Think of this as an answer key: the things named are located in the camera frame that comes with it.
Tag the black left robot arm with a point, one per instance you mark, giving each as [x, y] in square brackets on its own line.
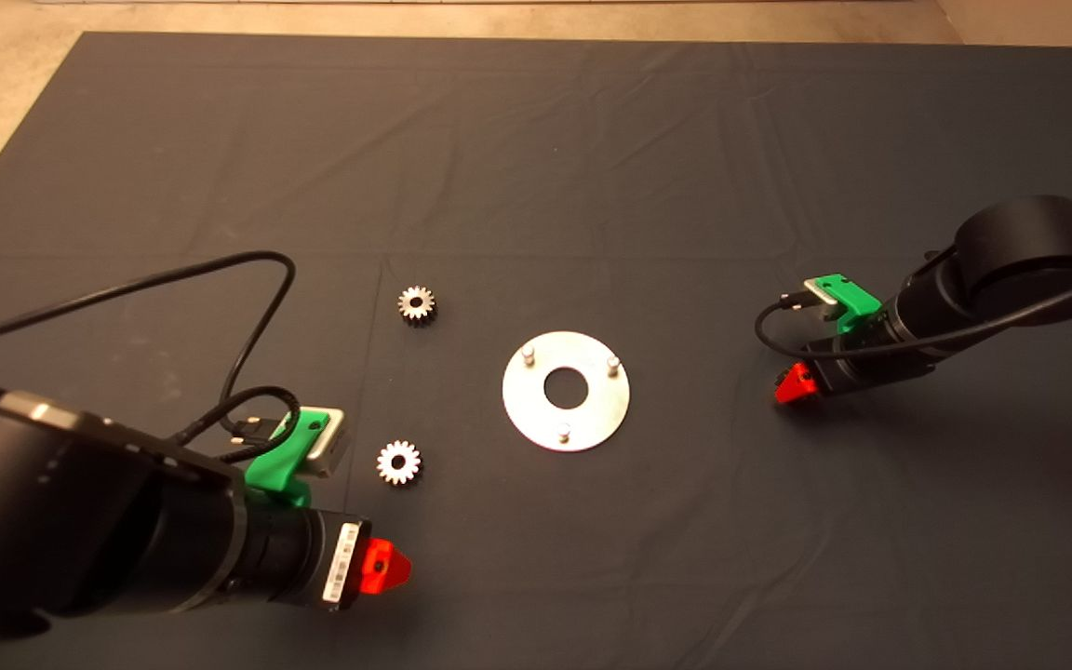
[80, 521]

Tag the steel planetary gear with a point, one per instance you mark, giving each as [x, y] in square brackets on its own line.
[425, 313]
[398, 475]

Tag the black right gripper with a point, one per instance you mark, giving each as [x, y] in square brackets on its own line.
[838, 368]

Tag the silver right camera box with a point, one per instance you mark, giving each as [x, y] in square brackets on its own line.
[821, 296]

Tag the silver left camera box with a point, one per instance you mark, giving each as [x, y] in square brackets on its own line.
[328, 452]

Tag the green left camera mount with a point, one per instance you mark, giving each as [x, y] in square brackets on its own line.
[277, 465]

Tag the silver camera box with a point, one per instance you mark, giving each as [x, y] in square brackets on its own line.
[328, 452]
[821, 296]

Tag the round metal carrier plate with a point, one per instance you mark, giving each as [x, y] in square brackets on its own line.
[592, 423]

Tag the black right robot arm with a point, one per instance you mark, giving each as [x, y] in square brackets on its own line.
[1020, 242]

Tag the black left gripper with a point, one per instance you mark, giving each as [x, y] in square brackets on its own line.
[324, 560]

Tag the green right camera mount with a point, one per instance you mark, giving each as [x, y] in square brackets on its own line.
[852, 296]

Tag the dark grey table cloth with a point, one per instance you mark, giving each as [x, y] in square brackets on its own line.
[592, 186]

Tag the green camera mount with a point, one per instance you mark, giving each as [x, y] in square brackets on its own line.
[852, 296]
[277, 465]

